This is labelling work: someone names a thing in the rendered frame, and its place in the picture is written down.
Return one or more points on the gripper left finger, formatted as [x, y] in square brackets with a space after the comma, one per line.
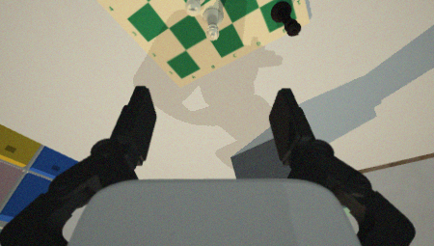
[112, 160]

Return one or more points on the green and cream chessboard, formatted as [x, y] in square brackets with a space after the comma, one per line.
[177, 42]

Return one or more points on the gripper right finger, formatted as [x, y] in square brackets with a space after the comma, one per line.
[380, 222]

